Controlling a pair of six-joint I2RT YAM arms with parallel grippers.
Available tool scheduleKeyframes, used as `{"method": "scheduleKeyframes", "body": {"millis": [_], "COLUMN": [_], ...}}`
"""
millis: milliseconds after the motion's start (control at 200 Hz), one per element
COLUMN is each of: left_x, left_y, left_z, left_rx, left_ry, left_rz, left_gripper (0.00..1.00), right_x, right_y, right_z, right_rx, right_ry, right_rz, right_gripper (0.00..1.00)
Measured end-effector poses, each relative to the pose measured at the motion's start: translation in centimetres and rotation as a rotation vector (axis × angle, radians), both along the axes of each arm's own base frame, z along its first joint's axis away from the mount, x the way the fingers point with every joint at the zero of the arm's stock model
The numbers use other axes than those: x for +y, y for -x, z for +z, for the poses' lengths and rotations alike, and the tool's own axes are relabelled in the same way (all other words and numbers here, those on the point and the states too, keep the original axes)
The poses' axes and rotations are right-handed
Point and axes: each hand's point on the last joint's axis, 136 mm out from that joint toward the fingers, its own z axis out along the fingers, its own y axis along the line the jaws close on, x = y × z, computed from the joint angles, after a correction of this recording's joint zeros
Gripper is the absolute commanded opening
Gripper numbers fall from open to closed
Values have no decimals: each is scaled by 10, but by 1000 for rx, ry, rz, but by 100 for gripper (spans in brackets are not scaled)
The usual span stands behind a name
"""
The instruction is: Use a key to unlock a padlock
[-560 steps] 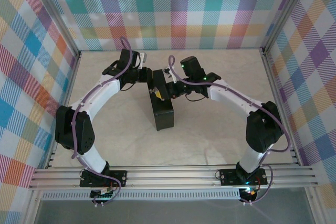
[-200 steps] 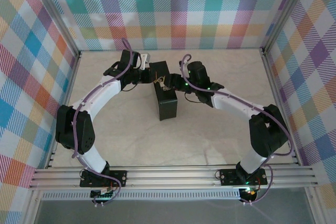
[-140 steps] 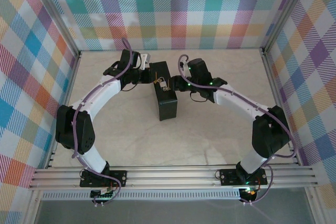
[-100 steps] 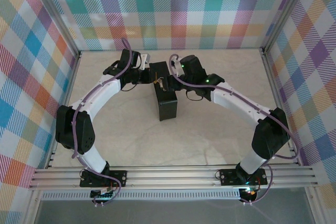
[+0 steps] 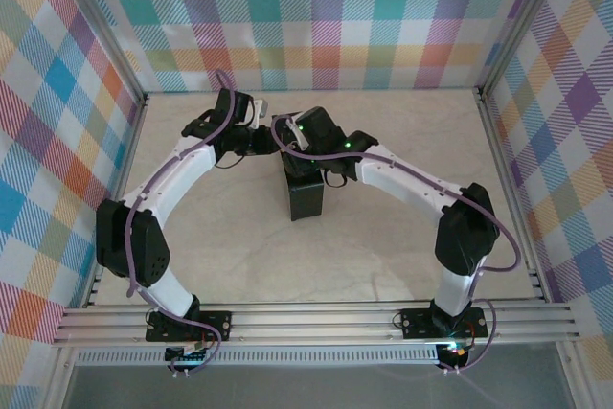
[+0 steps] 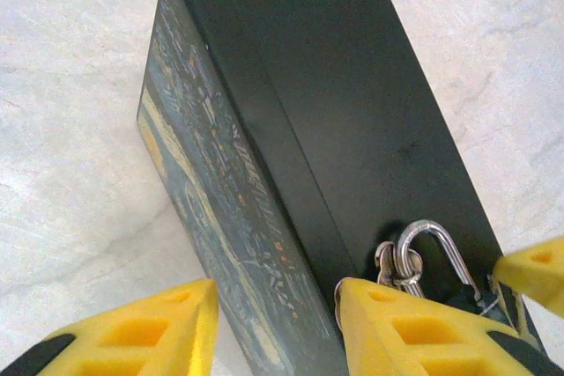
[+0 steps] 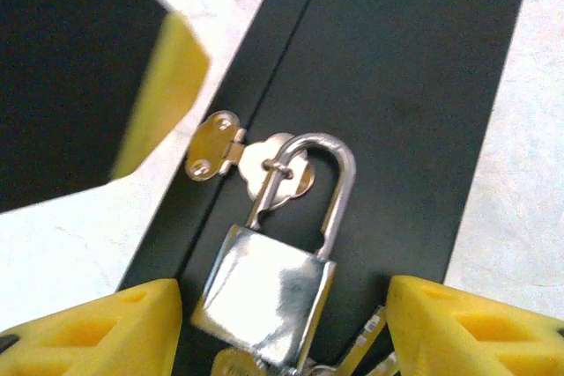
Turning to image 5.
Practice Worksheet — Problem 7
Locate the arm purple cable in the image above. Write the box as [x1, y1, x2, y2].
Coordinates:
[125, 68, 240, 377]
[270, 114, 523, 375]

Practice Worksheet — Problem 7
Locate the aluminium mounting rail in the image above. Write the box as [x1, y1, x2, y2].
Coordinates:
[51, 302, 581, 348]

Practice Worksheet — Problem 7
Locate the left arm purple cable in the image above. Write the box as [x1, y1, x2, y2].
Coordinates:
[125, 68, 240, 377]

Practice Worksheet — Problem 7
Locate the aluminium frame post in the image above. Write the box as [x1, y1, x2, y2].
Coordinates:
[41, 345, 80, 409]
[50, 0, 148, 106]
[557, 344, 588, 409]
[476, 0, 576, 99]

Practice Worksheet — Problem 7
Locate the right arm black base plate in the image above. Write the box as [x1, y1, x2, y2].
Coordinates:
[399, 307, 489, 339]

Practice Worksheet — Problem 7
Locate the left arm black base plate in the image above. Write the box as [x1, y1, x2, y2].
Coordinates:
[145, 310, 233, 344]

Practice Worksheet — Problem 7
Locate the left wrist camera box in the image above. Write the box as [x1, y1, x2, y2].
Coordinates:
[248, 98, 270, 128]

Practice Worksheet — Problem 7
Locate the aluminium floor frame bar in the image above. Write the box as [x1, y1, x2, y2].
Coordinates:
[80, 92, 150, 309]
[476, 86, 552, 305]

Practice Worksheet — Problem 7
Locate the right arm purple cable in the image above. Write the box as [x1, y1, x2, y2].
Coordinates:
[270, 114, 523, 375]

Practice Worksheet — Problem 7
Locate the slotted grey cable duct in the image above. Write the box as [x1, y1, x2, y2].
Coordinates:
[75, 349, 442, 367]

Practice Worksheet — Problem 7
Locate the starry night tin box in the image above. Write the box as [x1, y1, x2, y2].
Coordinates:
[285, 167, 328, 222]

